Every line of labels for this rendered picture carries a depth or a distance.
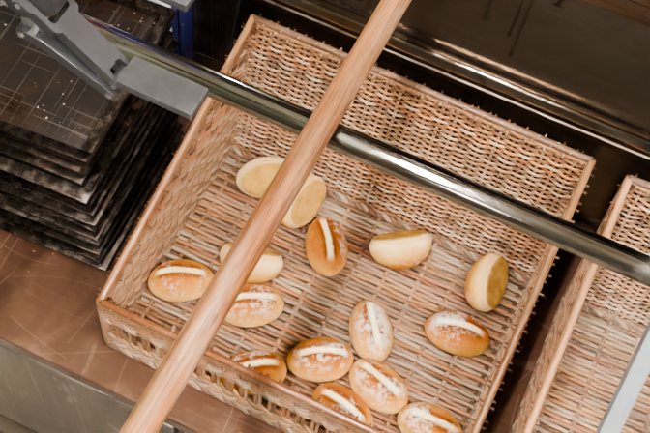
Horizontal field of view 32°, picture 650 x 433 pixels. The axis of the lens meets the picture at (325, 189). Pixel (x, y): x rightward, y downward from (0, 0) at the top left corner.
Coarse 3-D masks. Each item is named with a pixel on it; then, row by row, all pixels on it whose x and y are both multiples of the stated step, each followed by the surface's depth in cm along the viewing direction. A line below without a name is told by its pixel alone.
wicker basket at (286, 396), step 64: (256, 64) 176; (192, 128) 165; (448, 128) 168; (512, 128) 164; (192, 192) 179; (384, 192) 182; (512, 192) 171; (576, 192) 160; (128, 256) 160; (192, 256) 178; (448, 256) 182; (512, 256) 179; (128, 320) 158; (320, 320) 174; (512, 320) 177; (192, 384) 168; (256, 384) 156; (320, 384) 170; (448, 384) 171
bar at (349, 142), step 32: (160, 64) 125; (192, 64) 125; (224, 96) 124; (256, 96) 124; (288, 128) 123; (384, 160) 121; (416, 160) 121; (448, 192) 120; (480, 192) 120; (512, 224) 119; (544, 224) 118; (608, 256) 117; (640, 256) 117; (640, 352) 120; (640, 384) 120; (608, 416) 122
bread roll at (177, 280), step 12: (168, 264) 172; (180, 264) 171; (192, 264) 172; (156, 276) 171; (168, 276) 170; (180, 276) 170; (192, 276) 171; (204, 276) 172; (156, 288) 171; (168, 288) 171; (180, 288) 171; (192, 288) 171; (204, 288) 173; (168, 300) 172; (180, 300) 172
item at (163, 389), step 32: (384, 0) 128; (384, 32) 126; (352, 64) 123; (352, 96) 122; (320, 128) 118; (288, 160) 116; (288, 192) 114; (256, 224) 112; (256, 256) 111; (224, 288) 108; (192, 320) 107; (192, 352) 105; (160, 384) 103; (160, 416) 102
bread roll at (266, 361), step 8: (248, 352) 166; (256, 352) 166; (264, 352) 166; (232, 360) 165; (240, 360) 165; (248, 360) 164; (256, 360) 165; (264, 360) 165; (272, 360) 165; (280, 360) 167; (256, 368) 164; (264, 368) 164; (272, 368) 165; (280, 368) 166; (272, 376) 165; (280, 376) 166; (224, 384) 166; (248, 392) 165
